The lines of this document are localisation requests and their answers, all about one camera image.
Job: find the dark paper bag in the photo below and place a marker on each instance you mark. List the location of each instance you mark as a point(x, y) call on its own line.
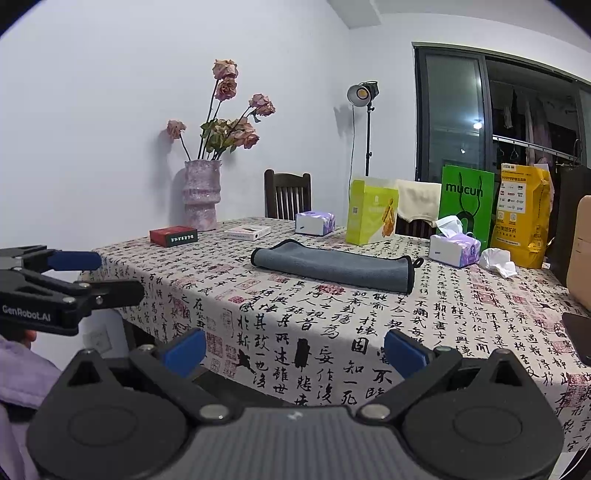
point(565, 221)

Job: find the black flat object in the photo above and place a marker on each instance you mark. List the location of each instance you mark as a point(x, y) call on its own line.
point(579, 339)

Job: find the printed calligraphy tablecloth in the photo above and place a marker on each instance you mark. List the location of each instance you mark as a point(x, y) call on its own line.
point(323, 332)

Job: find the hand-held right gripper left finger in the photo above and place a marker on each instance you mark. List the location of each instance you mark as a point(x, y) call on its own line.
point(187, 353)

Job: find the dark wooden chair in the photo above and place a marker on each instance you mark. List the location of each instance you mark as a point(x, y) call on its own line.
point(415, 228)
point(286, 194)

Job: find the purple tissue pack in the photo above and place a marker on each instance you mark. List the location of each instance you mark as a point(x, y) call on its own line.
point(314, 223)
point(452, 249)

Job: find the white wall socket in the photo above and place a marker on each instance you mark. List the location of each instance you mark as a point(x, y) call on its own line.
point(98, 337)

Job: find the tan cardboard box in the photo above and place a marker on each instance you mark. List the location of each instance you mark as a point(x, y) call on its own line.
point(581, 254)

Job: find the hanging clothes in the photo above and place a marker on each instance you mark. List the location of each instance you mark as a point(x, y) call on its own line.
point(531, 124)

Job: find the studio light on stand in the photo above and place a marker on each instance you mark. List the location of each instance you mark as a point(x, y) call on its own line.
point(362, 93)

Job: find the yellow-green carton box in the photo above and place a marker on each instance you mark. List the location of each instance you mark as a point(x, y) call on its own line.
point(371, 212)

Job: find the white flat box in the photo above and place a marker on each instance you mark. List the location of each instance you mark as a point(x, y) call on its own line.
point(248, 231)

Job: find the dried pink roses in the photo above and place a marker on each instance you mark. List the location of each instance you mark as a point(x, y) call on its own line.
point(226, 131)

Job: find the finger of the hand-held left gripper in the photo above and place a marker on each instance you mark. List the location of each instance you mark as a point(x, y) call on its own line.
point(74, 261)
point(120, 293)

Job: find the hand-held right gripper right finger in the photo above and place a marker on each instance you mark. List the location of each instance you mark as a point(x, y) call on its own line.
point(404, 353)

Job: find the green paper bag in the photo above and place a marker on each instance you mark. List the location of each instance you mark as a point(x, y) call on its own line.
point(466, 198)

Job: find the yellow paper bag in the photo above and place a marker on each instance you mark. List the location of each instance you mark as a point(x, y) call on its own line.
point(521, 217)

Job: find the grey towel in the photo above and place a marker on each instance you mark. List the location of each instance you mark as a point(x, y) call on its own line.
point(332, 265)

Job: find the red flat box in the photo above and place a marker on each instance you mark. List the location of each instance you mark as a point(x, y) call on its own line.
point(173, 235)

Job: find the dark framed sliding window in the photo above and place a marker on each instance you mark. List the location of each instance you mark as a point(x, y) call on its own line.
point(450, 115)

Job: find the crumpled white tissue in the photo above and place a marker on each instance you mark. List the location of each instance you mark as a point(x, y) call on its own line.
point(496, 261)

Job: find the beige cloth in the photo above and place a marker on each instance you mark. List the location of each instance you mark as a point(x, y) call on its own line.
point(418, 201)

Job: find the pink speckled ceramic vase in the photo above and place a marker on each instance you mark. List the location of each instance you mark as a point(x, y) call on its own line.
point(201, 194)

